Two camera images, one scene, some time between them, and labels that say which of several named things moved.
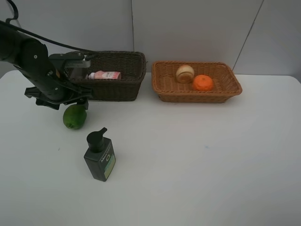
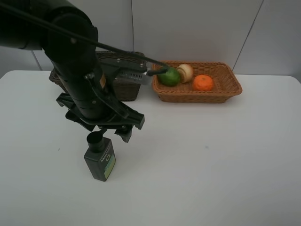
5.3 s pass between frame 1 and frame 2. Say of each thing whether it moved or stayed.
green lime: moved
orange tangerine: stayed
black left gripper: moved
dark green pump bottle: stayed
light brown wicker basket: stayed
